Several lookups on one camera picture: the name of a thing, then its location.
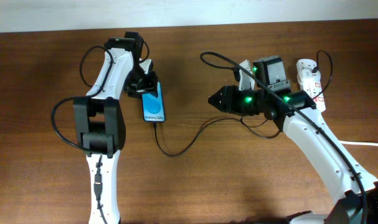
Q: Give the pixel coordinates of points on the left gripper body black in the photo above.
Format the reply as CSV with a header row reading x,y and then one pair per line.
x,y
138,83

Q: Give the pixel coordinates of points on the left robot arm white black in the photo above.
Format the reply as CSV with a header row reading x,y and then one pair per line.
x,y
99,123

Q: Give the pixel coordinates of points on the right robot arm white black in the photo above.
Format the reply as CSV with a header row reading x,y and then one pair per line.
x,y
264,89

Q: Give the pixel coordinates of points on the white power strip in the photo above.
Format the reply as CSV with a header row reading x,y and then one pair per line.
x,y
312,86

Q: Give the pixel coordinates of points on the white USB charger adapter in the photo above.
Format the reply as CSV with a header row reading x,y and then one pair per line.
x,y
305,71

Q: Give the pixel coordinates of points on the blue-screen Galaxy smartphone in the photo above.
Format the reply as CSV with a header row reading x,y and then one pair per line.
x,y
153,106

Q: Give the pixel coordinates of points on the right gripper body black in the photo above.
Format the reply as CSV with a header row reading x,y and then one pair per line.
x,y
231,99

